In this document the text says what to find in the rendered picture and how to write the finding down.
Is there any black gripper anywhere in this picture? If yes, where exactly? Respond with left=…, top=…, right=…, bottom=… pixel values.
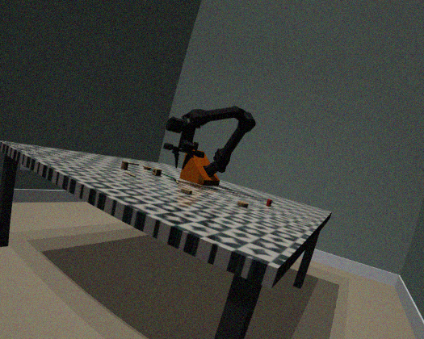
left=163, top=134, right=204, bottom=170

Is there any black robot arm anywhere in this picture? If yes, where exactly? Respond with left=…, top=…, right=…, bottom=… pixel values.
left=166, top=106, right=256, bottom=177

